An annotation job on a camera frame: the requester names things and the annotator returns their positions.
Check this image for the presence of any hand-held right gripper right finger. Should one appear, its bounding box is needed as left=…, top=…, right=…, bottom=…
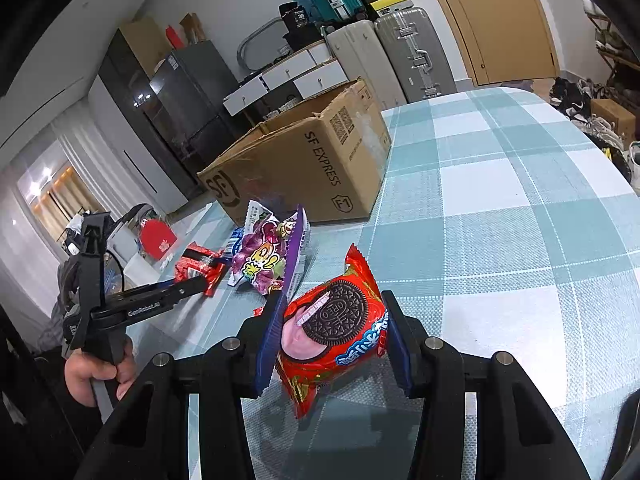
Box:
left=381, top=290, right=593, bottom=480

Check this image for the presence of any beige suitcase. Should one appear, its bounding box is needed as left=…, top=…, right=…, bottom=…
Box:
left=324, top=20, right=409, bottom=111

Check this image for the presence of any red noodle snack packet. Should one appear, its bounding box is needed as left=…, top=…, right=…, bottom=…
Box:
left=174, top=242, right=227, bottom=297

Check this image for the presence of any purple grape candy bag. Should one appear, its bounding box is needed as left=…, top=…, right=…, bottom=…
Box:
left=227, top=200, right=312, bottom=297

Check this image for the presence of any white plastic container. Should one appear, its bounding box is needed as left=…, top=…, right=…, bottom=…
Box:
left=111, top=229, right=162, bottom=287

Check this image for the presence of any white drawer cabinet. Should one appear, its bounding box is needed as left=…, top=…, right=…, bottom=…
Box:
left=221, top=41, right=352, bottom=117

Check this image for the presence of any wooden door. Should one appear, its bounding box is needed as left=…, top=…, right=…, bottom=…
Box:
left=414, top=0, right=562, bottom=87

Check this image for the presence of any white oval frame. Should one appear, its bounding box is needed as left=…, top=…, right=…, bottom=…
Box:
left=236, top=16, right=287, bottom=82

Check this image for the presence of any black tall cabinet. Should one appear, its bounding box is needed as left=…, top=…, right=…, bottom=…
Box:
left=96, top=26, right=202, bottom=202

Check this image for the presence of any silver suitcase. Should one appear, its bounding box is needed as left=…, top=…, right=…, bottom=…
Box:
left=373, top=6, right=459, bottom=104

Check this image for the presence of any person's left hand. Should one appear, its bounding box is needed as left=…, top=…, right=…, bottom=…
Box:
left=64, top=336, right=138, bottom=408

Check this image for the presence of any dark grey refrigerator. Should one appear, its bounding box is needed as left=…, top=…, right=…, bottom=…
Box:
left=149, top=39, right=252, bottom=162

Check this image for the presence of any pile of shoes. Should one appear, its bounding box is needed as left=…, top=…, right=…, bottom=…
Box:
left=549, top=76, right=640, bottom=181

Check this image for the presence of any red cookie packet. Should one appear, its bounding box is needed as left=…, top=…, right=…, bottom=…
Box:
left=274, top=242, right=392, bottom=421

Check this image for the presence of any small brown cardboard box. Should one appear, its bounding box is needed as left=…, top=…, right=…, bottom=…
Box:
left=589, top=98, right=639, bottom=137

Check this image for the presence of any cardboard box on cabinet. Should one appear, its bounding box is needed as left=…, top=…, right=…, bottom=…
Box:
left=119, top=16, right=174, bottom=77

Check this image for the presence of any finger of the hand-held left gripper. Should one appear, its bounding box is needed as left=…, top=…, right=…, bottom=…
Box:
left=170, top=276, right=222, bottom=301

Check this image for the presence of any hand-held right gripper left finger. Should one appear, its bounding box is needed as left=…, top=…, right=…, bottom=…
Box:
left=75, top=205, right=307, bottom=480

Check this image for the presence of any teal checked tablecloth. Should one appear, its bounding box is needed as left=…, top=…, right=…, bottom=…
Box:
left=100, top=85, right=640, bottom=480

